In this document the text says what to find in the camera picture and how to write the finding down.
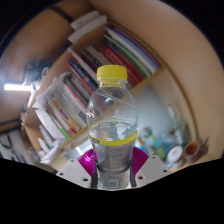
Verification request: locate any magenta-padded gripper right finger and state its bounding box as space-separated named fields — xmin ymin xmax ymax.
xmin=128 ymin=146 xmax=172 ymax=188

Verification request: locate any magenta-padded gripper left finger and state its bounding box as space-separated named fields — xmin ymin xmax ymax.
xmin=55 ymin=148 xmax=99 ymax=189

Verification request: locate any clear bottle with yellow cap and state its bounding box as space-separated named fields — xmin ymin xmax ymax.
xmin=85 ymin=64 xmax=139 ymax=190

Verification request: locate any jar with white lid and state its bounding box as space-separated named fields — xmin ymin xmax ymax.
xmin=165 ymin=144 xmax=185 ymax=169

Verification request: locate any brown mug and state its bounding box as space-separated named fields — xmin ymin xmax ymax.
xmin=183 ymin=138 xmax=210 ymax=164

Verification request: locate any tall clear glass bottle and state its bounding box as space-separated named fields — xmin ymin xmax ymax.
xmin=166 ymin=103 xmax=188 ymax=141

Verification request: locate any wooden shelf unit with books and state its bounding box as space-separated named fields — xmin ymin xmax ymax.
xmin=19 ymin=9 xmax=168 ymax=164

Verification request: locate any ceiling light tube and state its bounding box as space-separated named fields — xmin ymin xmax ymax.
xmin=3 ymin=83 xmax=33 ymax=92

